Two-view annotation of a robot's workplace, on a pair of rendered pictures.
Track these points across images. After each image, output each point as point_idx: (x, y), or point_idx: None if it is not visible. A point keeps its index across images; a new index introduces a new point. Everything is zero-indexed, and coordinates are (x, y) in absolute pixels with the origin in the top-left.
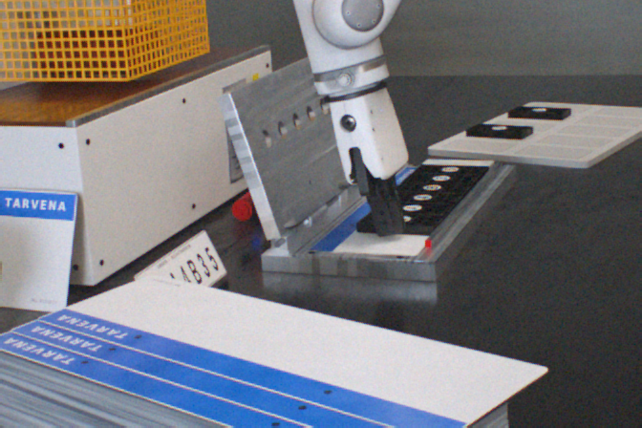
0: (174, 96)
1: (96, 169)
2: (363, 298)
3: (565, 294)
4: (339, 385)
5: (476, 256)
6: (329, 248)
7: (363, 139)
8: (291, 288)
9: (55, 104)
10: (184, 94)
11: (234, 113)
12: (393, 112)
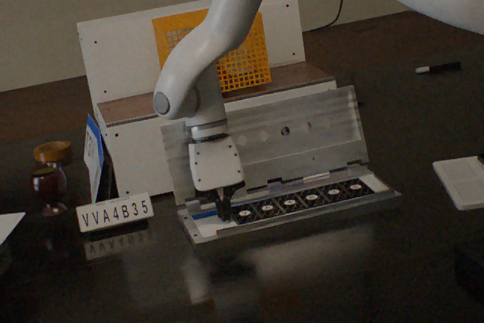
0: None
1: (124, 147)
2: (159, 250)
3: (204, 285)
4: None
5: (246, 247)
6: (197, 218)
7: (191, 166)
8: (160, 233)
9: (141, 108)
10: None
11: (162, 136)
12: (231, 153)
